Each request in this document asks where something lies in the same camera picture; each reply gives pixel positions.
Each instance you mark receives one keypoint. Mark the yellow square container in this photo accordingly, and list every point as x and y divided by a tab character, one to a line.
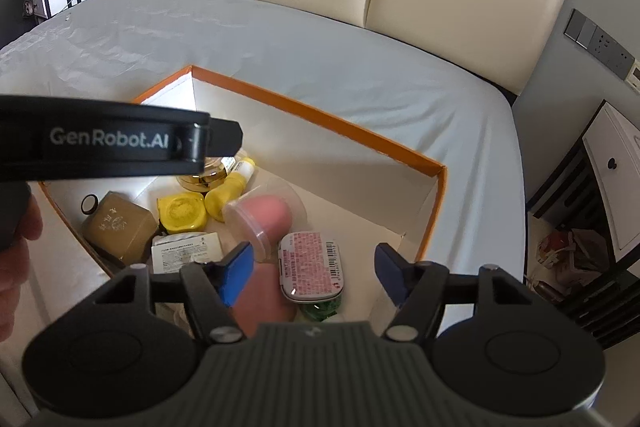
181	213

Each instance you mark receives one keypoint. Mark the pink bottle with clear cap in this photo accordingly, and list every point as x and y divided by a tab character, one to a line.
265	217

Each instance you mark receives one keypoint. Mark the white labelled packet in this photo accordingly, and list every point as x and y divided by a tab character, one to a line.
185	249

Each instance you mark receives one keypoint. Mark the yellow tube with white cap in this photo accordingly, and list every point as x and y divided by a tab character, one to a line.
225	197

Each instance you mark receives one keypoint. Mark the white wall thermostat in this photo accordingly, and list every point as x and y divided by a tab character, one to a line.
634	77

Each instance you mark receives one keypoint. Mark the green packet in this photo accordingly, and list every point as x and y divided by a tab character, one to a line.
322	309

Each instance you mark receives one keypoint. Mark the gold jar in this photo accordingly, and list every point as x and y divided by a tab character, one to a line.
205	179

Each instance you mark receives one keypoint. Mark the tan cardboard box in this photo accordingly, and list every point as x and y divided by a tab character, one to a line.
117	227

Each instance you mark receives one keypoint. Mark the pink labelled tin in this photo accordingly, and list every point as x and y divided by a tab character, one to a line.
312	264

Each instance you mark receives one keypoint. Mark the grey wall socket panel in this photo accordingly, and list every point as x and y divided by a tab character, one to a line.
597	39

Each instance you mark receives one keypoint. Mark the white nightstand with black knob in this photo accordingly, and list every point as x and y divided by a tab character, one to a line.
610	187

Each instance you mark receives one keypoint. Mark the red and white bag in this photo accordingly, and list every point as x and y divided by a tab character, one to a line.
570	252

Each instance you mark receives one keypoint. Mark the white box with orange rim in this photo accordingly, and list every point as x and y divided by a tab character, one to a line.
360	202

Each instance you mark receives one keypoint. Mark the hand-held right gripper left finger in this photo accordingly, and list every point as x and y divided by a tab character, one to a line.
235	274

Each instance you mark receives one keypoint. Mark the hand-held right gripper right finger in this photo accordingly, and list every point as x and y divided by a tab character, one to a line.
392	274

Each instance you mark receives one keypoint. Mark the person's left hand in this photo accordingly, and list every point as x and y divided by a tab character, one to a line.
17	287

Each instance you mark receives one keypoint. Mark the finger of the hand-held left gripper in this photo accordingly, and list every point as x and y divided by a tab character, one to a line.
225	137

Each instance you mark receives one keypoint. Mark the bed with white sheet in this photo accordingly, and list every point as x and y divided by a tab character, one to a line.
300	42

